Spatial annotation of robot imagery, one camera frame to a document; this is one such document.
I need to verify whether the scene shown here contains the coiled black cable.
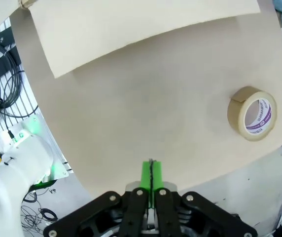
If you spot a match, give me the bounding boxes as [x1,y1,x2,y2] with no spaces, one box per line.
[0,43,26,110]

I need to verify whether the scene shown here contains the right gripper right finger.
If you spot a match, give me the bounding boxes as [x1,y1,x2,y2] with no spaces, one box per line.
[151,160,258,237]

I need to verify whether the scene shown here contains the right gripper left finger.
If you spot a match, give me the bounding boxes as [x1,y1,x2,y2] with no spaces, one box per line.
[43,160,152,237]

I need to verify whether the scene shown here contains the tangled black floor cables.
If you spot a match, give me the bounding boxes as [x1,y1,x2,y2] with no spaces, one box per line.
[19,192,59,231]

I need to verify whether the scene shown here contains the brown cardboard box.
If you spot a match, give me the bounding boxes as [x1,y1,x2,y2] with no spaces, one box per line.
[17,0,261,79]

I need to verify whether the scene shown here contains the brown packing tape roll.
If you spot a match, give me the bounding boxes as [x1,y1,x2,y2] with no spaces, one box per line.
[227,85,278,142]

